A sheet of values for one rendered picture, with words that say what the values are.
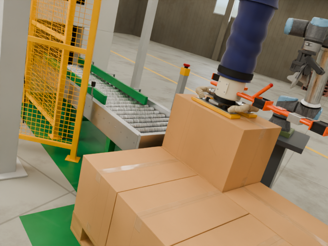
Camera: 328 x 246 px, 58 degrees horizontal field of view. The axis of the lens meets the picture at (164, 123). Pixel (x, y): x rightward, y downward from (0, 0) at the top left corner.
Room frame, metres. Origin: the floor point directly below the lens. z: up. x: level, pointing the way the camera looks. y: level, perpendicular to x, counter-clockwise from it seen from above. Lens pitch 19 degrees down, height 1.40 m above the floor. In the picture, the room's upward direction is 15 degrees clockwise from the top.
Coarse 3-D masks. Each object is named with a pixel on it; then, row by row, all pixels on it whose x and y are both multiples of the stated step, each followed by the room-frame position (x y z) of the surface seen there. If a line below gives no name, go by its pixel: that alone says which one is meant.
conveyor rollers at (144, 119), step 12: (96, 84) 3.19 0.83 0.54; (108, 84) 3.30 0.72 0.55; (108, 96) 2.89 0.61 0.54; (120, 96) 2.99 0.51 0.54; (120, 108) 2.58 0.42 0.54; (132, 108) 2.68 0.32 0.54; (144, 108) 2.77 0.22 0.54; (132, 120) 2.36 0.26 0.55; (144, 120) 2.45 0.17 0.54; (156, 120) 2.53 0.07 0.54; (168, 120) 2.63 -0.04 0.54; (144, 132) 2.22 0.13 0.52; (156, 132) 2.21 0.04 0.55
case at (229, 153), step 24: (192, 96) 2.04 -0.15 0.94; (192, 120) 1.84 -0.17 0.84; (216, 120) 1.70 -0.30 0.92; (240, 120) 1.73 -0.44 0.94; (264, 120) 1.89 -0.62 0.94; (168, 144) 1.95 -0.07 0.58; (192, 144) 1.79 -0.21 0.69; (216, 144) 1.66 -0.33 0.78; (240, 144) 1.57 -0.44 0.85; (264, 144) 1.74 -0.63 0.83; (192, 168) 1.75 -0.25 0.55; (216, 168) 1.62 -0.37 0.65; (240, 168) 1.62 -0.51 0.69; (264, 168) 1.82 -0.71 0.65
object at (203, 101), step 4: (196, 100) 1.90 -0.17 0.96; (200, 100) 1.89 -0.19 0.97; (204, 100) 1.90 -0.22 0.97; (208, 100) 1.89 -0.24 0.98; (204, 104) 1.85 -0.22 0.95; (208, 104) 1.83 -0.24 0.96; (212, 104) 1.83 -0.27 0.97; (224, 104) 1.81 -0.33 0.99; (212, 108) 1.80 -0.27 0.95; (216, 108) 1.78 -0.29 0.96; (220, 108) 1.79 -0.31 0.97; (224, 108) 1.79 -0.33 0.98; (220, 112) 1.75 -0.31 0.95; (224, 112) 1.74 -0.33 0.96; (228, 112) 1.74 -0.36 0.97; (228, 116) 1.71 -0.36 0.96; (232, 116) 1.71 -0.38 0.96; (236, 116) 1.73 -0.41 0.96; (240, 116) 1.76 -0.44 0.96
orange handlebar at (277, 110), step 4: (212, 84) 1.99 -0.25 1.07; (216, 84) 1.96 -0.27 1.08; (244, 88) 2.09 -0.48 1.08; (240, 96) 1.82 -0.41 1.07; (244, 96) 1.80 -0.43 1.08; (248, 96) 1.79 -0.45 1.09; (248, 100) 1.78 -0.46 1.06; (252, 100) 1.76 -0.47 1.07; (268, 108) 1.68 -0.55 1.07; (272, 108) 1.66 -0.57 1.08; (276, 108) 1.65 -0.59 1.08; (280, 108) 1.65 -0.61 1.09; (276, 112) 1.65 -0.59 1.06; (280, 112) 1.63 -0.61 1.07; (284, 112) 1.61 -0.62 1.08; (288, 112) 1.64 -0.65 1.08; (300, 120) 1.54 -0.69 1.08; (304, 120) 1.53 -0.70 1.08; (308, 120) 1.56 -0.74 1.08; (308, 124) 1.51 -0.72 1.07
